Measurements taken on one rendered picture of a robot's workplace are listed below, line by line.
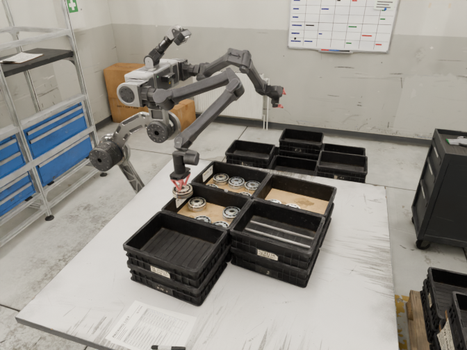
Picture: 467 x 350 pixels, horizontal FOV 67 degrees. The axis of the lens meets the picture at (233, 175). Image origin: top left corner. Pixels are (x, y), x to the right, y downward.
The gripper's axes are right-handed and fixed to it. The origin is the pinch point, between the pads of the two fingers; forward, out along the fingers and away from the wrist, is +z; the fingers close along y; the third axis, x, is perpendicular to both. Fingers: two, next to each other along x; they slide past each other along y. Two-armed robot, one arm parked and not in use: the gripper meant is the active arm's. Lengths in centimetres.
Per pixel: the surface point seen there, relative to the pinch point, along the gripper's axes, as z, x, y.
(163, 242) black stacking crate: 22.1, 1.1, -19.6
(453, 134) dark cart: 22, -138, 173
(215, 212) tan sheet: 22.6, -11.5, 13.4
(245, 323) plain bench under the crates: 34, -51, -38
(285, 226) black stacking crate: 23, -51, 18
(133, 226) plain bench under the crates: 35.3, 34.8, -3.7
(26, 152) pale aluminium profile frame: 36, 177, 39
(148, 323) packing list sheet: 34, -13, -54
